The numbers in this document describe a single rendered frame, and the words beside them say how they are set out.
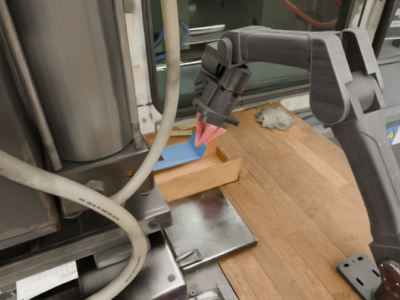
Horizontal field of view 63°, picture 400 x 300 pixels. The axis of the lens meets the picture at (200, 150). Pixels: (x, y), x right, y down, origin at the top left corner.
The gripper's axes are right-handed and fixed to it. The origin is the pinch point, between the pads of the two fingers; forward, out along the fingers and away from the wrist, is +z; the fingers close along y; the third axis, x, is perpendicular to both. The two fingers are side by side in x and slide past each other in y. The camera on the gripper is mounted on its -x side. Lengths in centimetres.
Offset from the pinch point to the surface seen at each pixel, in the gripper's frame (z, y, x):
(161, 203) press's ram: -5.0, 25.1, 31.2
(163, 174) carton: 12.3, 1.9, -4.2
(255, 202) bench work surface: 4.8, -12.3, 13.5
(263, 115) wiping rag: -8.5, -29.3, -15.7
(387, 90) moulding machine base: -36, -95, -25
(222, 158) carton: 3.3, -11.2, -2.6
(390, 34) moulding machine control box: -49, -61, -16
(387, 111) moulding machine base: -29, -103, -24
